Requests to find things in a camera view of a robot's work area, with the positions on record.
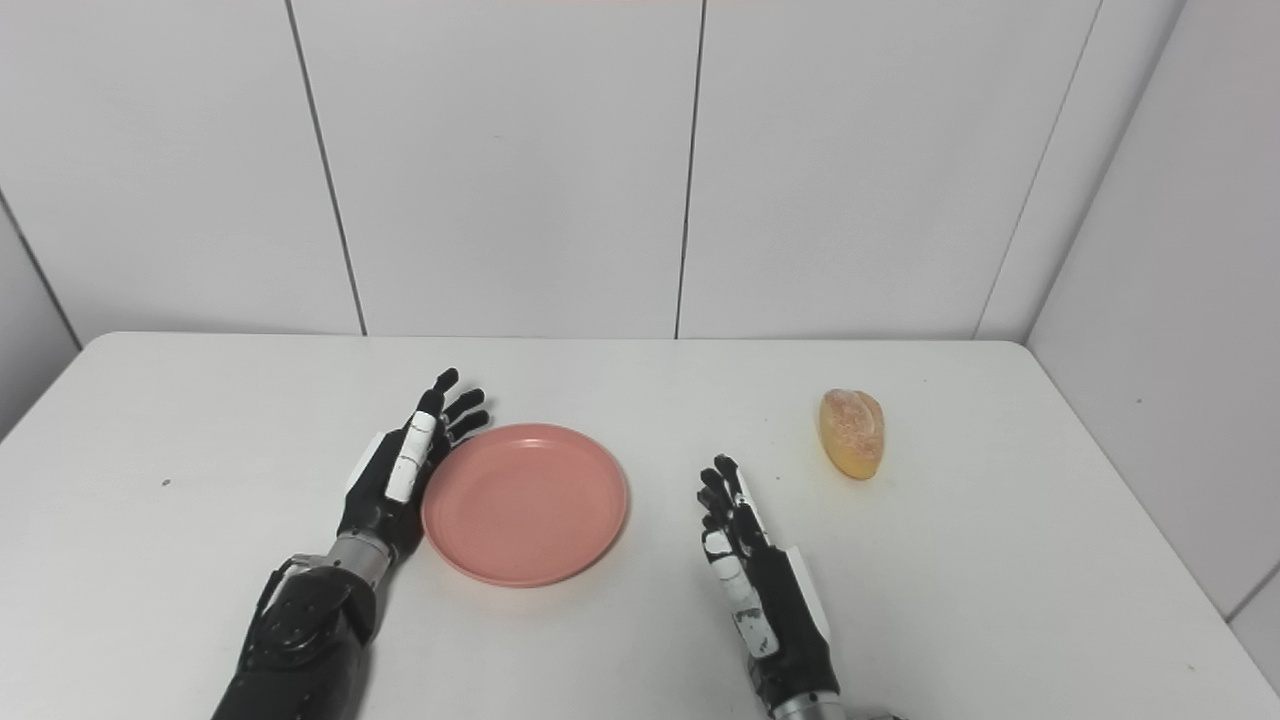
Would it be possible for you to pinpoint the pink round plate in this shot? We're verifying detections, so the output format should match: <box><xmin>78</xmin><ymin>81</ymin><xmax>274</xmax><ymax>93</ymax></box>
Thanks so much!
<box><xmin>421</xmin><ymin>423</ymin><xmax>630</xmax><ymax>588</ymax></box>

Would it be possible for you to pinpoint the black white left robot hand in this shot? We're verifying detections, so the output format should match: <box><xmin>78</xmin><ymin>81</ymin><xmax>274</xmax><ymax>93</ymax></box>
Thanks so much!
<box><xmin>337</xmin><ymin>368</ymin><xmax>491</xmax><ymax>566</ymax></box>

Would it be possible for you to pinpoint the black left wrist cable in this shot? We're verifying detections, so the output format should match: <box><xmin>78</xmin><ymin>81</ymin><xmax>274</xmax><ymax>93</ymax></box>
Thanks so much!
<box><xmin>255</xmin><ymin>555</ymin><xmax>301</xmax><ymax>621</ymax></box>

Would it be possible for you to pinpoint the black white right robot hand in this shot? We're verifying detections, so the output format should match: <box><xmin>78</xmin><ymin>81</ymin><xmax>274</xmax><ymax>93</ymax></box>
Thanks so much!
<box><xmin>698</xmin><ymin>455</ymin><xmax>841</xmax><ymax>713</ymax></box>

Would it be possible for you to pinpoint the golden bread roll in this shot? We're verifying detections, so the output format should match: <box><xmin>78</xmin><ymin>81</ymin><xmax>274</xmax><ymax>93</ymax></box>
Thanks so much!
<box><xmin>819</xmin><ymin>388</ymin><xmax>887</xmax><ymax>480</ymax></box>

